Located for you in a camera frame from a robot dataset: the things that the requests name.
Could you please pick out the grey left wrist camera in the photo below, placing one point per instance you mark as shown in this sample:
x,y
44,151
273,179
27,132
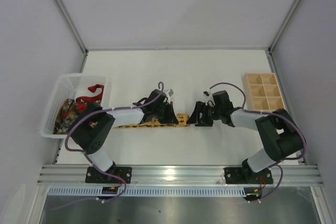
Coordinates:
x,y
169,92

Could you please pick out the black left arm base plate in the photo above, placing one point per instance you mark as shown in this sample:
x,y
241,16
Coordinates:
x,y
95,177

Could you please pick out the red tie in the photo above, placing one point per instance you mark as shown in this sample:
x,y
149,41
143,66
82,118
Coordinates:
x,y
83,101

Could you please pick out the white slotted cable duct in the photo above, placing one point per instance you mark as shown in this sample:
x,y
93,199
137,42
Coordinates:
x,y
147,191

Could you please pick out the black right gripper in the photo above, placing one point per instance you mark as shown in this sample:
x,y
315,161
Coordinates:
x,y
205,114

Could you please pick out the white plastic basket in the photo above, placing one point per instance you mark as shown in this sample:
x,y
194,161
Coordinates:
x,y
69,90

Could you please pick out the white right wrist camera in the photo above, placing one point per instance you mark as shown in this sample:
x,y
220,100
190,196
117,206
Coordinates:
x,y
208,93

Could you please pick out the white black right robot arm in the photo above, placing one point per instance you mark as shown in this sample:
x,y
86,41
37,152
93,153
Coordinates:
x,y
278,132

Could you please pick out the wooden compartment box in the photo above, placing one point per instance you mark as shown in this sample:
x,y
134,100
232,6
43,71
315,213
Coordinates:
x,y
262,92

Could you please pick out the aluminium mounting rail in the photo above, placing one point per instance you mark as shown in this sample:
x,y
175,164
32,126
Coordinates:
x,y
190,175

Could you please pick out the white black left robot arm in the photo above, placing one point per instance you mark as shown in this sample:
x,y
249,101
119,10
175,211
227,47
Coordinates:
x,y
89,131

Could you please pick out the camouflage pattern tie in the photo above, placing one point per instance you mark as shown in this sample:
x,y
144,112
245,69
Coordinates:
x,y
67,114

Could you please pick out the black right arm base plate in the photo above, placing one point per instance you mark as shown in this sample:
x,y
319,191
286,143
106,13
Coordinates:
x,y
244,175

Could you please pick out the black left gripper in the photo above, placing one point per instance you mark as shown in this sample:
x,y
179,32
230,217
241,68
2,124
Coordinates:
x,y
163,112

